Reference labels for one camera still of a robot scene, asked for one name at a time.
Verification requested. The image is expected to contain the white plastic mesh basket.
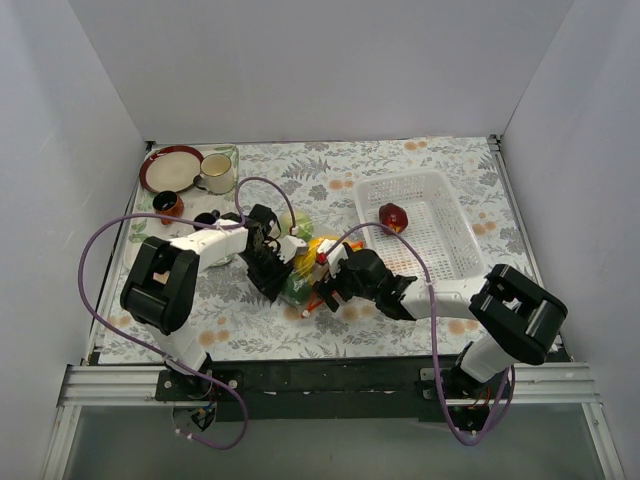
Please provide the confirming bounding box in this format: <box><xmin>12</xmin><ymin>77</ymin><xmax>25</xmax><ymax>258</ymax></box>
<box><xmin>354</xmin><ymin>168</ymin><xmax>487</xmax><ymax>282</ymax></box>

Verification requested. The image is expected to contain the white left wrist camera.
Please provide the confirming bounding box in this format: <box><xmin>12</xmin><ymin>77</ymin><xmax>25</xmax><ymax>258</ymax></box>
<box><xmin>278</xmin><ymin>235</ymin><xmax>309</xmax><ymax>263</ymax></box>

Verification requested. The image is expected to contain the fake yellow banana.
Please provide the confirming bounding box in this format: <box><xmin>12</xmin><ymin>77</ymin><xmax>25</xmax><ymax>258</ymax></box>
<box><xmin>294</xmin><ymin>236</ymin><xmax>339</xmax><ymax>276</ymax></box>

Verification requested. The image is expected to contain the red rimmed cream plate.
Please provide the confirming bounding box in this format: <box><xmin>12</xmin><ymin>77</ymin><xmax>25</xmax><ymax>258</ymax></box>
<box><xmin>139</xmin><ymin>145</ymin><xmax>204</xmax><ymax>193</ymax></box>

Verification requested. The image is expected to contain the clear zip top bag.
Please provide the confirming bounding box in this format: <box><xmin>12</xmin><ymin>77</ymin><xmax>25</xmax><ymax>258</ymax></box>
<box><xmin>281</xmin><ymin>210</ymin><xmax>339</xmax><ymax>318</ymax></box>

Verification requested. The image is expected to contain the cream mug black handle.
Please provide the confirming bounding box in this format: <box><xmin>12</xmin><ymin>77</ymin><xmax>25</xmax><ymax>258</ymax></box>
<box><xmin>193</xmin><ymin>153</ymin><xmax>234</xmax><ymax>195</ymax></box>

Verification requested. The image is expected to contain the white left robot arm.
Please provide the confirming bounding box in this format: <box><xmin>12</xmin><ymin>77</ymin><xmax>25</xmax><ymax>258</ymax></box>
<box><xmin>120</xmin><ymin>204</ymin><xmax>308</xmax><ymax>400</ymax></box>

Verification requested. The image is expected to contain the floral serving tray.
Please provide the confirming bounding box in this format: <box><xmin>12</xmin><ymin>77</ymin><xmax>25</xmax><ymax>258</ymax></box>
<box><xmin>122</xmin><ymin>143</ymin><xmax>241</xmax><ymax>271</ymax></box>

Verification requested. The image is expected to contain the fake green pepper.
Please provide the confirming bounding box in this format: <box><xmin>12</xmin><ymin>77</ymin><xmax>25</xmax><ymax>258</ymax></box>
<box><xmin>281</xmin><ymin>273</ymin><xmax>313</xmax><ymax>307</ymax></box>

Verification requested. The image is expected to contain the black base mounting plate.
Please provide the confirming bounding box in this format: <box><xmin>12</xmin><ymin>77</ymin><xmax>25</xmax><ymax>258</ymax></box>
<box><xmin>154</xmin><ymin>357</ymin><xmax>516</xmax><ymax>424</ymax></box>

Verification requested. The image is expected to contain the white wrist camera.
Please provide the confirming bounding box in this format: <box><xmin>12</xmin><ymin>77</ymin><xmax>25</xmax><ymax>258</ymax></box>
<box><xmin>278</xmin><ymin>235</ymin><xmax>309</xmax><ymax>263</ymax></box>
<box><xmin>315</xmin><ymin>238</ymin><xmax>348</xmax><ymax>271</ymax></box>

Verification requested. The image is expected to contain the aluminium frame rail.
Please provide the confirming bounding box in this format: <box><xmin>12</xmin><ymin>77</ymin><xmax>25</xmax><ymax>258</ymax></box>
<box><xmin>59</xmin><ymin>362</ymin><xmax>601</xmax><ymax>405</ymax></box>

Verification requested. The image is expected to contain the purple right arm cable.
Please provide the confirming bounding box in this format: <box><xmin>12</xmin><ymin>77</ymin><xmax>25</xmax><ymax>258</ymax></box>
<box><xmin>322</xmin><ymin>222</ymin><xmax>516</xmax><ymax>446</ymax></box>

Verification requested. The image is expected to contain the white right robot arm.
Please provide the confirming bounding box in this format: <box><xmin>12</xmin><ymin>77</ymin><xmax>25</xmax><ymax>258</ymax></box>
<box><xmin>313</xmin><ymin>243</ymin><xmax>568</xmax><ymax>398</ymax></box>

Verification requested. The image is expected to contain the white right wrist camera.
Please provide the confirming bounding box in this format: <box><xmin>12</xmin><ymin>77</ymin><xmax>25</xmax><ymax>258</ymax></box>
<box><xmin>315</xmin><ymin>238</ymin><xmax>348</xmax><ymax>271</ymax></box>

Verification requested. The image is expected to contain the dark blue mug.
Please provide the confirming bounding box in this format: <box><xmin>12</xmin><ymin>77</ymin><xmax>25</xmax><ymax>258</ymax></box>
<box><xmin>193</xmin><ymin>210</ymin><xmax>220</xmax><ymax>231</ymax></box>

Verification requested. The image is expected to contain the fake red apple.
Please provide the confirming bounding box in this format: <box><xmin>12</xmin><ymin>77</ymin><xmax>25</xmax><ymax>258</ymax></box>
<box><xmin>378</xmin><ymin>203</ymin><xmax>409</xmax><ymax>234</ymax></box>

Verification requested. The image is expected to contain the orange ceramic cup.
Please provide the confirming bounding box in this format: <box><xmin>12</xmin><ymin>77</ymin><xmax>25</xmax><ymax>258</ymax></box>
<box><xmin>152</xmin><ymin>190</ymin><xmax>184</xmax><ymax>225</ymax></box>

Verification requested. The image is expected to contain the fake green cabbage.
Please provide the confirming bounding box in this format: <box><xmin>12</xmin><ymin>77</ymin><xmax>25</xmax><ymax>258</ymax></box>
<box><xmin>279</xmin><ymin>210</ymin><xmax>314</xmax><ymax>241</ymax></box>

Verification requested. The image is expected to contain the floral table mat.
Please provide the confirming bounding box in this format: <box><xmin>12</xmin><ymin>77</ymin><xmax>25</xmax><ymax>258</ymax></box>
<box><xmin>97</xmin><ymin>137</ymin><xmax>561</xmax><ymax>365</ymax></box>

